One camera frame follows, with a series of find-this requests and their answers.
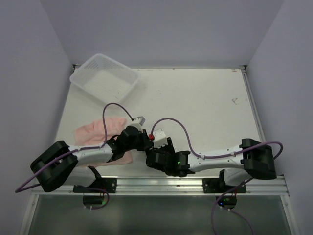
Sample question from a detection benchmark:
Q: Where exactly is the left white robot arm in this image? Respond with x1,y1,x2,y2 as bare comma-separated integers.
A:
30,126,154,192

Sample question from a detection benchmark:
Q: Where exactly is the aluminium right side rail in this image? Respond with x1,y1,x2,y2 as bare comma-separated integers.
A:
239,65,284,177

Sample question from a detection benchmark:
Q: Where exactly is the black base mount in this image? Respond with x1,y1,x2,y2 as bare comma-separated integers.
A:
73,178,117,193
202,169,235,193

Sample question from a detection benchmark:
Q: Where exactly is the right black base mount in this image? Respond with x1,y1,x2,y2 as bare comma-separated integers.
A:
202,169,235,193

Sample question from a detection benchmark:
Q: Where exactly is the pink towel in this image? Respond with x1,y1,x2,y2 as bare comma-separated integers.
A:
73,117,133,167

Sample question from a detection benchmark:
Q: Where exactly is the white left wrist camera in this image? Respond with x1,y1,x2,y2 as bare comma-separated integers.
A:
130,116,145,132

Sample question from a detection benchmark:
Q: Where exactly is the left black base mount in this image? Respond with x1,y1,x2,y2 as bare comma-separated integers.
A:
73,178,117,193

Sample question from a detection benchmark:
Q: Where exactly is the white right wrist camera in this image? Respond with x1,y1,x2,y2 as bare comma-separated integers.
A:
153,129,168,148

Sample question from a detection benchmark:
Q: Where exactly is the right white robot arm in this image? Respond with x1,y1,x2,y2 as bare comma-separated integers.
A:
146,139,277,192

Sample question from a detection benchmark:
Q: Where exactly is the right wrist camera red plug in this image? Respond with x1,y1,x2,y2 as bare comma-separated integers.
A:
148,134,155,141

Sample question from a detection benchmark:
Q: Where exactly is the aluminium rail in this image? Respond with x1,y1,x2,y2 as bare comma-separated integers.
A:
31,176,287,196
239,65,284,177

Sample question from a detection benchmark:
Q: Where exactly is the translucent plastic basket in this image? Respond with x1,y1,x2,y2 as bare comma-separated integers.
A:
69,53,140,103

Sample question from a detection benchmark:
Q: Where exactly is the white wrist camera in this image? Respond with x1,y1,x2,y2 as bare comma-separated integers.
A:
130,116,145,132
153,129,168,148

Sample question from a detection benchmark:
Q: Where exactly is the aluminium front rail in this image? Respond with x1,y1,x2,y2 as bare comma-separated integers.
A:
31,176,287,196

